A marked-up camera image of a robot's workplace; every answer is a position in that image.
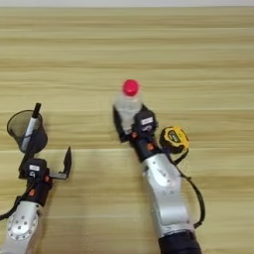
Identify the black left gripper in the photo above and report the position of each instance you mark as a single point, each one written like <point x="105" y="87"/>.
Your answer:
<point x="38" y="191"/>

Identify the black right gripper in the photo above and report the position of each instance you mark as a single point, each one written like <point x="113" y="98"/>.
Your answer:
<point x="145" y="144"/>

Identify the clear bottle red cap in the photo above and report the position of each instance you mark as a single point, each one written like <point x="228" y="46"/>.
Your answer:
<point x="129" y="102"/>

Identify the black mesh pen cup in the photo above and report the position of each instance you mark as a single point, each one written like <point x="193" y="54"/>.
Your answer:
<point x="38" y="140"/>

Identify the black white marker pen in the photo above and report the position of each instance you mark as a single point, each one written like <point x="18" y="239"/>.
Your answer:
<point x="30" y="127"/>

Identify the yellow black tape measure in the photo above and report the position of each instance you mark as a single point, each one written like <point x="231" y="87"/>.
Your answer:
<point x="175" y="139"/>

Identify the right gripper white-labelled black box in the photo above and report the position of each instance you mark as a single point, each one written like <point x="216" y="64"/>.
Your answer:
<point x="146" y="120"/>

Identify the gripper white-labelled black box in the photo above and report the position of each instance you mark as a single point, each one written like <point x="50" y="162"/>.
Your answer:
<point x="34" y="168"/>
<point x="146" y="120"/>

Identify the left gripper white-labelled black box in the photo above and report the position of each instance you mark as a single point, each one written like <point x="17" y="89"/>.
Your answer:
<point x="34" y="168"/>

